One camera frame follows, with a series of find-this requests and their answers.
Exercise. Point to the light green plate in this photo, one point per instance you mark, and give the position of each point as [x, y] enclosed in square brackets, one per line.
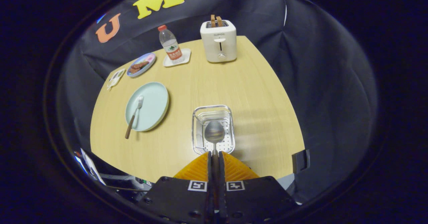
[152, 100]

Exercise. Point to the white and blue papers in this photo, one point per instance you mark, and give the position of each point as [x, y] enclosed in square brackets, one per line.
[92, 167]

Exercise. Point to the black backdrop cloth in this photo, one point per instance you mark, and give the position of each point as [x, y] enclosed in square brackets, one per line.
[317, 83]

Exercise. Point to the white divided sauce dish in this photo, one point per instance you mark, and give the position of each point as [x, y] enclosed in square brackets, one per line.
[117, 78]

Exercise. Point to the blue and pink plate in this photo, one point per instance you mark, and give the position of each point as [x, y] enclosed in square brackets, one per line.
[149, 59]

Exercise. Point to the metal mesh basket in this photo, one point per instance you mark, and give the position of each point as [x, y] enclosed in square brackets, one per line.
[228, 143]

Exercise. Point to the small white square tray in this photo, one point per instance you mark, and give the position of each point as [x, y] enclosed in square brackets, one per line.
[186, 55]

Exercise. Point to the black table clamp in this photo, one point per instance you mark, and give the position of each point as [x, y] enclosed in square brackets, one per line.
[301, 162]

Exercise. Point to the clear water bottle red cap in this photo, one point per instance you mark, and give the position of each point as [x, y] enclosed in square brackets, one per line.
[170, 45]

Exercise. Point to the white toaster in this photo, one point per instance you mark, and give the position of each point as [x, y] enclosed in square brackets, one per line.
[212, 50]

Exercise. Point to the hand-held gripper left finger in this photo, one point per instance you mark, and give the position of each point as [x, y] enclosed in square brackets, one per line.
[209, 170]

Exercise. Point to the metal spoon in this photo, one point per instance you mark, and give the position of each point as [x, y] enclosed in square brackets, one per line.
[214, 132]

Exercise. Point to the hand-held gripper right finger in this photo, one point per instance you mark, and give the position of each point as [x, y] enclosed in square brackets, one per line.
[221, 170]

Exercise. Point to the brown meat slices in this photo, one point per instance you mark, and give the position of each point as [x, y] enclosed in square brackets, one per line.
[137, 67]

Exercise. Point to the brown toast slice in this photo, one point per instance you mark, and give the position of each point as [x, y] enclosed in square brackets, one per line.
[219, 21]
[213, 21]

